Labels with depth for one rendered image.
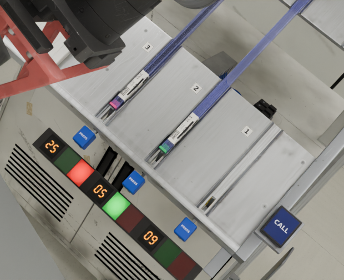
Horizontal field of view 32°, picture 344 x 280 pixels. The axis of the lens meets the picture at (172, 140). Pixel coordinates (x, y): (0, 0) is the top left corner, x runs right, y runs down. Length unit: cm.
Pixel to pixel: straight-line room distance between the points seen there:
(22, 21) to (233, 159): 59
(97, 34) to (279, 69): 128
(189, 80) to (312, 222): 149
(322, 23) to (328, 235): 146
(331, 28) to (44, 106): 74
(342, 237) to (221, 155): 155
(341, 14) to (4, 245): 67
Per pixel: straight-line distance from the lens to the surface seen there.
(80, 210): 154
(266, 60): 170
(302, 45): 288
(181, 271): 93
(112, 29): 46
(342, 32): 106
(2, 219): 94
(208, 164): 95
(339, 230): 248
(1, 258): 90
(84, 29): 45
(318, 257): 228
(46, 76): 42
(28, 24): 43
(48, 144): 99
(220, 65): 144
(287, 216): 90
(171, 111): 97
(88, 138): 96
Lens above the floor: 131
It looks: 35 degrees down
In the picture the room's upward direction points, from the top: 34 degrees clockwise
